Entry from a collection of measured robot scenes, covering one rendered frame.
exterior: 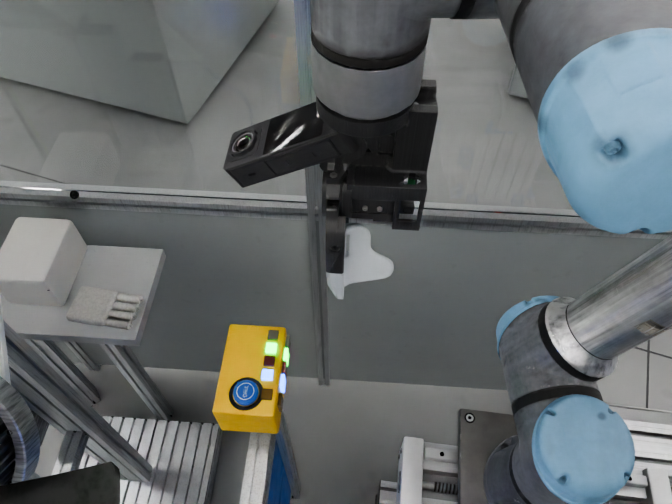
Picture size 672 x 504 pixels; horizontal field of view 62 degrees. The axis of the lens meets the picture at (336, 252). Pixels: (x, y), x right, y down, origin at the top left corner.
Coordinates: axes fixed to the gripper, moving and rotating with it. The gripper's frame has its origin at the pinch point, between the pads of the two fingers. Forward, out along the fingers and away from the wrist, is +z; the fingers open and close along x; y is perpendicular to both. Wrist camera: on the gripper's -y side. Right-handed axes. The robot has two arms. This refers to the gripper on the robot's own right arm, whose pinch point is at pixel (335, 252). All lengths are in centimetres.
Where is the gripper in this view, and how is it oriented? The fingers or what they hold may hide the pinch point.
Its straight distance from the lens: 55.6
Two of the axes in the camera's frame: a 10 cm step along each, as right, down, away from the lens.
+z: 0.0, 5.8, 8.1
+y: 10.0, 0.6, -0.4
